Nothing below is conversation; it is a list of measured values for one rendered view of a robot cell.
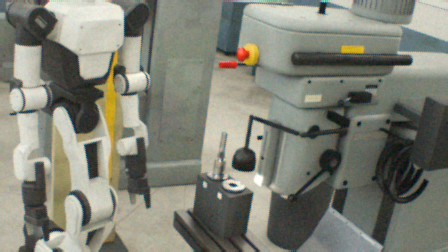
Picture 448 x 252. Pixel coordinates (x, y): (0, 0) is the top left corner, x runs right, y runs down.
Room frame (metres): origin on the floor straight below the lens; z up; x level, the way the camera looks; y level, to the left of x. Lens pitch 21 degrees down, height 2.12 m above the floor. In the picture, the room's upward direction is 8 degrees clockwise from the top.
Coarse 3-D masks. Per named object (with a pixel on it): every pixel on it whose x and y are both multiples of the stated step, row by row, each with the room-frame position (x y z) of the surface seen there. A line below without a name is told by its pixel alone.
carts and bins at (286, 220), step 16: (272, 192) 3.64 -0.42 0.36; (320, 192) 3.47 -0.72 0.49; (272, 208) 3.60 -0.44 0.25; (288, 208) 3.49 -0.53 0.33; (304, 208) 3.46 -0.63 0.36; (320, 208) 3.50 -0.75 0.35; (272, 224) 3.58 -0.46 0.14; (288, 224) 3.49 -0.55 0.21; (304, 224) 3.47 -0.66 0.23; (272, 240) 3.56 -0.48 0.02; (288, 240) 3.49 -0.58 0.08; (304, 240) 3.49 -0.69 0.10
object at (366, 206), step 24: (408, 168) 1.79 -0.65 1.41; (336, 192) 2.04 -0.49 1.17; (360, 192) 1.95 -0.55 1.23; (408, 192) 1.80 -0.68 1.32; (432, 192) 1.84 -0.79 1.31; (360, 216) 1.92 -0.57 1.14; (384, 216) 1.82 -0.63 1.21; (408, 216) 1.79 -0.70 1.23; (432, 216) 1.86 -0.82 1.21; (384, 240) 1.80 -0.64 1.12; (408, 240) 1.81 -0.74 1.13; (432, 240) 1.89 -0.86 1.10
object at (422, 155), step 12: (432, 96) 1.59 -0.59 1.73; (444, 96) 1.62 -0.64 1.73; (432, 108) 1.56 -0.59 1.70; (444, 108) 1.53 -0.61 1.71; (420, 120) 1.59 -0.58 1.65; (432, 120) 1.55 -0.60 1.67; (444, 120) 1.53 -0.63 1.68; (420, 132) 1.57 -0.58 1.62; (432, 132) 1.54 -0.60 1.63; (444, 132) 1.54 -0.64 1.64; (420, 144) 1.57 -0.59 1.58; (432, 144) 1.53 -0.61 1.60; (444, 144) 1.55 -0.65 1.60; (420, 156) 1.56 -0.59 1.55; (432, 156) 1.53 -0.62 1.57; (444, 156) 1.55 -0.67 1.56; (432, 168) 1.53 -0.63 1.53; (444, 168) 1.57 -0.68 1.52
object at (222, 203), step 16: (208, 176) 2.10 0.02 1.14; (224, 176) 2.11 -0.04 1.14; (208, 192) 2.06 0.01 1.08; (224, 192) 2.00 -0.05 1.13; (240, 192) 2.01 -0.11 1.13; (208, 208) 2.05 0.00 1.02; (224, 208) 1.98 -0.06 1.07; (240, 208) 2.00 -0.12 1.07; (208, 224) 2.04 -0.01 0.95; (224, 224) 1.96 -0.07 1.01; (240, 224) 2.01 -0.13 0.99
